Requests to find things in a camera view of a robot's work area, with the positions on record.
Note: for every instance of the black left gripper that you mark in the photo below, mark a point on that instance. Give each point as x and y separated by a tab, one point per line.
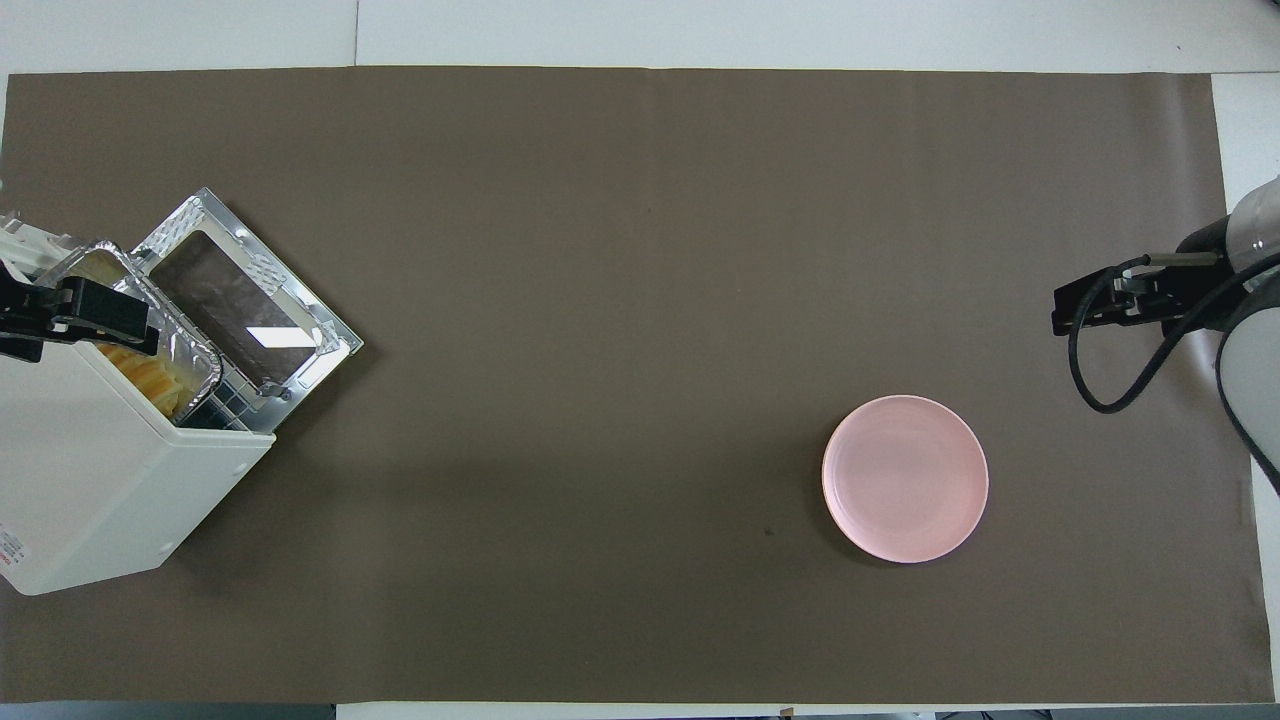
25	310

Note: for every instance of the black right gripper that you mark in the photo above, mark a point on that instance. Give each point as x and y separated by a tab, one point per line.
1195	290

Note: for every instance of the aluminium foil tray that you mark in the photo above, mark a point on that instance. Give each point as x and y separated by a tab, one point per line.
195	350

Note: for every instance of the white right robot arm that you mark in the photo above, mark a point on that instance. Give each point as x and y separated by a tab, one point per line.
1250	380

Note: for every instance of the chrome glass oven door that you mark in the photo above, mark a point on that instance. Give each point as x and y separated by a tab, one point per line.
240	300

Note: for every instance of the white toaster oven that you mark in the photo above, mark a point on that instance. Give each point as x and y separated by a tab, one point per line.
90	470

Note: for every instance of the pink round plate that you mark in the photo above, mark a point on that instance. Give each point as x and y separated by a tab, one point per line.
905	478

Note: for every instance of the brown table mat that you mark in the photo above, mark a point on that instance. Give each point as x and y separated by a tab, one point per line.
620	300

